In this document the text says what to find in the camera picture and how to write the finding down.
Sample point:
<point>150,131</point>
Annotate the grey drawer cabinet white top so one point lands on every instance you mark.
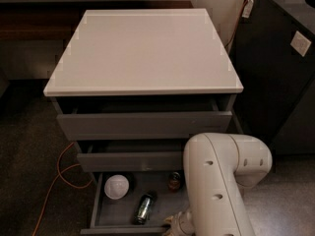
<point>158,60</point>

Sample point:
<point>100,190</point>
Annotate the dark wooden bench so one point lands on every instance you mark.
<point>58,20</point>

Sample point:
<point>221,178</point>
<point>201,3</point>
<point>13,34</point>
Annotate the grey top drawer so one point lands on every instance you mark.
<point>142,125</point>

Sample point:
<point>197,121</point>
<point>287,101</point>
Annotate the grey drawer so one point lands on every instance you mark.
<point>117,217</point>
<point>142,125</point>
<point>131,155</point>

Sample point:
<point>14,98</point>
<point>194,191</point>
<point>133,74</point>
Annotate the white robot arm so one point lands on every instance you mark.
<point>217,169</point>

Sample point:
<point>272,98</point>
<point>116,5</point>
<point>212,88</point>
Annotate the black cabinet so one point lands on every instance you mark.
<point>278,101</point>

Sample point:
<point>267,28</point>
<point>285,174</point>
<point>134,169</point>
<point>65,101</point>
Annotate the grey middle drawer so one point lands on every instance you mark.
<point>131,155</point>

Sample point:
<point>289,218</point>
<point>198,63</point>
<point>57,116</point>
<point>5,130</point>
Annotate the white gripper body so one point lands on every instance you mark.
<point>179,222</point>

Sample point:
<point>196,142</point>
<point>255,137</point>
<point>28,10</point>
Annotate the grey bottom drawer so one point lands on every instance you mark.
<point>117,217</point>

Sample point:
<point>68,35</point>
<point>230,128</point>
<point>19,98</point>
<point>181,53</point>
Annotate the brown round can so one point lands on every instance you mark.
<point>174,181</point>

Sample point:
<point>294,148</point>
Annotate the white square label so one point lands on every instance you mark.
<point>300,43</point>

